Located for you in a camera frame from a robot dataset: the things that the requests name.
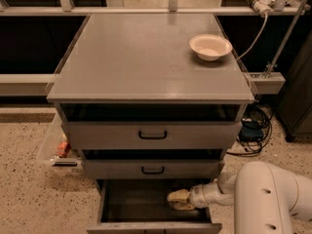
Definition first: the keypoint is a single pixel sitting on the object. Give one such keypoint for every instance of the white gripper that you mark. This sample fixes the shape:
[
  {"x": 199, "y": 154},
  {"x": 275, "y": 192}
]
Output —
[{"x": 199, "y": 196}]

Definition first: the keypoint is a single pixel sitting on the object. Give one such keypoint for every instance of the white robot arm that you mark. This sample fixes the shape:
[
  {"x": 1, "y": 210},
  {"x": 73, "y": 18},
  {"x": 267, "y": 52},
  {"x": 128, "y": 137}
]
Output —
[{"x": 265, "y": 198}]

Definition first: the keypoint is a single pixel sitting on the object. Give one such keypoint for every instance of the grey bottom drawer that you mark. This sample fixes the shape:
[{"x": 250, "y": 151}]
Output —
[{"x": 140, "y": 206}]

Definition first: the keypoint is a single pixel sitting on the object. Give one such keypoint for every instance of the grey drawer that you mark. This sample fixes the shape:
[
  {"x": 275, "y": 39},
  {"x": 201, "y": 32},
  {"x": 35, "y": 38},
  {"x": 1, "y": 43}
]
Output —
[
  {"x": 140, "y": 206},
  {"x": 152, "y": 169},
  {"x": 150, "y": 135}
]

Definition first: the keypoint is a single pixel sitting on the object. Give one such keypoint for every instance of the grey top drawer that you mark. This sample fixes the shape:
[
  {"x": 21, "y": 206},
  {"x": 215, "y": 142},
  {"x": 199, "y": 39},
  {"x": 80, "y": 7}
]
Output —
[{"x": 150, "y": 135}]

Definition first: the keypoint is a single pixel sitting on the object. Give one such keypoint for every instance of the grey drawer cabinet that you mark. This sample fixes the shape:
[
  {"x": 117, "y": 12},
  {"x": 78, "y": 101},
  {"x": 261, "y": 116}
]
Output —
[{"x": 148, "y": 117}]

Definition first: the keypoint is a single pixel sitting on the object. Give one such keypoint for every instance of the grey middle drawer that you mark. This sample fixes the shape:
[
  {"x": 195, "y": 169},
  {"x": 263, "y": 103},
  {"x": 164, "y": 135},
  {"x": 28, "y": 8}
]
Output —
[{"x": 152, "y": 169}]

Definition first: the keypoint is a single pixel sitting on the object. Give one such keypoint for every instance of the clear plastic storage bin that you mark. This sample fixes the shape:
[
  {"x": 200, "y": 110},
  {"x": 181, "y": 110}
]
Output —
[{"x": 54, "y": 151}]

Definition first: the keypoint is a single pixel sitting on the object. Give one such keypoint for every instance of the dark cabinet at right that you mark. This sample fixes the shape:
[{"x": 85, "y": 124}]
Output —
[{"x": 295, "y": 100}]

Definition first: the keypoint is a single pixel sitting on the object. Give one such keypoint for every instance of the white paper bowl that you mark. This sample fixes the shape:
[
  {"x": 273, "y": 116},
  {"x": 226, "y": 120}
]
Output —
[{"x": 210, "y": 47}]

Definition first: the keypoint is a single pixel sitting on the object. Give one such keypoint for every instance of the white power strip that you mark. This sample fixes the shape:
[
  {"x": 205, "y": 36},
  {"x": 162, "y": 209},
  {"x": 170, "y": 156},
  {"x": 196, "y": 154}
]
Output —
[{"x": 263, "y": 7}]

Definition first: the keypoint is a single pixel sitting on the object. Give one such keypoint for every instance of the blue box with cables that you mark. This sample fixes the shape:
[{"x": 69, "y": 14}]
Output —
[{"x": 256, "y": 130}]

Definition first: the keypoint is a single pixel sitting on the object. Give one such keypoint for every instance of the metal rail frame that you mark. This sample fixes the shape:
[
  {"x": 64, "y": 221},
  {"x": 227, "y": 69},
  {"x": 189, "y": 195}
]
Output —
[{"x": 26, "y": 82}]

